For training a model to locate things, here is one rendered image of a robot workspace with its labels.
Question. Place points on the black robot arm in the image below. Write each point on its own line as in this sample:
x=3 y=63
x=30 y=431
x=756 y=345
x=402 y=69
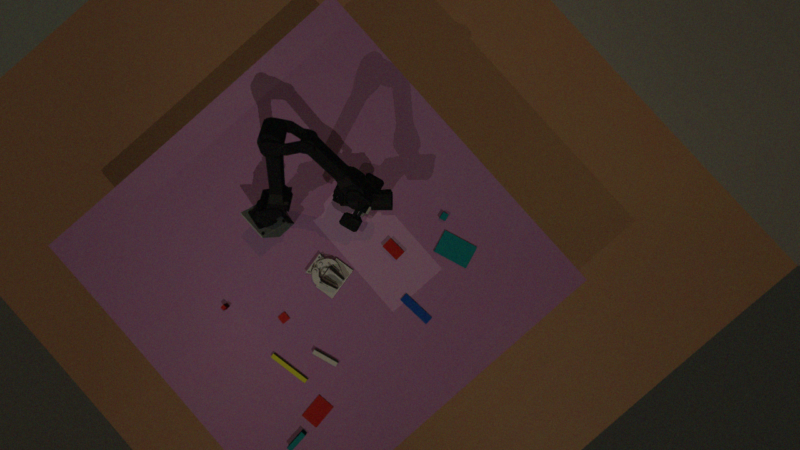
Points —
x=353 y=188

